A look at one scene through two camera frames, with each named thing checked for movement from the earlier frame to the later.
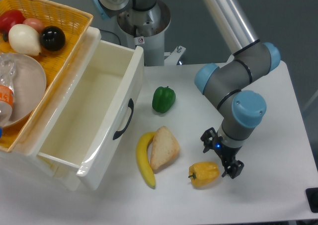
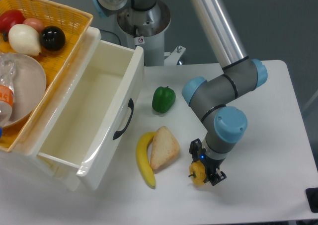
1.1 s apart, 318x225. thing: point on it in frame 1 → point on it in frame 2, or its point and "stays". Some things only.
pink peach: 35,23 stays
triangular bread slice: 165,147 stays
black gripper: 227,153 → 210,165
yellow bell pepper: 203,173 stays
